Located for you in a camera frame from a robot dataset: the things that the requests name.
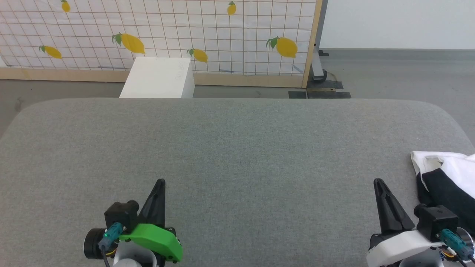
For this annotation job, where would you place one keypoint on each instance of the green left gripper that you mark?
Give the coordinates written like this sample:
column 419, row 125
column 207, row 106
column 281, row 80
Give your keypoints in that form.
column 156, row 239

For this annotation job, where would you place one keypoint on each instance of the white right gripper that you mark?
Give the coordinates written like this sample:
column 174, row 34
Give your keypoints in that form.
column 397, row 246

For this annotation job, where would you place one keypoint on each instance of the black and white raglan shirt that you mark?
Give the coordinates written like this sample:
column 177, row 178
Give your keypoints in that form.
column 445, row 193

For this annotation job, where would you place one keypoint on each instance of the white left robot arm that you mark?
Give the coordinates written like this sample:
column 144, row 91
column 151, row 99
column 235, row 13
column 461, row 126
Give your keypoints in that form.
column 131, row 257

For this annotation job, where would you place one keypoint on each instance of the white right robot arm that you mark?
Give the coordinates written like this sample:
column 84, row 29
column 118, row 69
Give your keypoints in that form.
column 423, row 261

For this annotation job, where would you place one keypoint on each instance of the white rectangular box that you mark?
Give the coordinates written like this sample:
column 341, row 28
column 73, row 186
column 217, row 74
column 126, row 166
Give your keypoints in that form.
column 157, row 78

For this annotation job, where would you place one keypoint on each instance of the long black floor tape strip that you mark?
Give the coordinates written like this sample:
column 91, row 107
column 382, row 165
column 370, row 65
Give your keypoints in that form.
column 330, row 95

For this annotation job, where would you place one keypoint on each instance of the small black floor tape patch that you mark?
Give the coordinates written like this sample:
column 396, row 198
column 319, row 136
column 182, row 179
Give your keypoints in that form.
column 297, row 95

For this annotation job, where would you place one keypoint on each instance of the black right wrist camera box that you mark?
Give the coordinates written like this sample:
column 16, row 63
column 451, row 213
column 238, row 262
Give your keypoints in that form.
column 436, row 220

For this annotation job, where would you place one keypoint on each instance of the grey metal stand post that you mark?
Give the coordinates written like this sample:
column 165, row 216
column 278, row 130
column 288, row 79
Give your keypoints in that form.
column 318, row 63

